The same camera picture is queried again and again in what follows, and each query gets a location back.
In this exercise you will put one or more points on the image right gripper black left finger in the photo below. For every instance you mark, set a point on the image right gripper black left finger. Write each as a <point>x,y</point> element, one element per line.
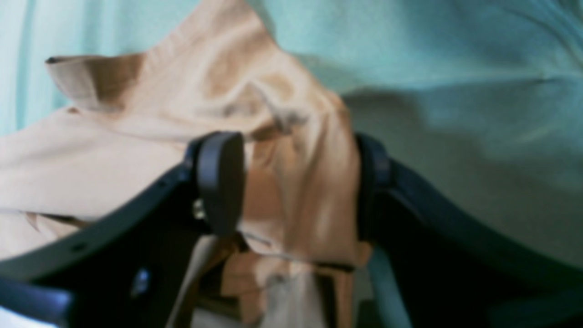
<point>126,270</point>

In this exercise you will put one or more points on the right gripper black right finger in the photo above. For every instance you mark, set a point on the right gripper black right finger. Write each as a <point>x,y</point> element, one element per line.
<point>435,266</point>

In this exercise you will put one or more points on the tan orange T-shirt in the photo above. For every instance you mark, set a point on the tan orange T-shirt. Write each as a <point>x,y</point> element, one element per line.
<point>130,119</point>

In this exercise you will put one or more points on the light green table cloth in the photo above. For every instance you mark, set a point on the light green table cloth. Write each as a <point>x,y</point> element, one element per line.
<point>481,98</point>

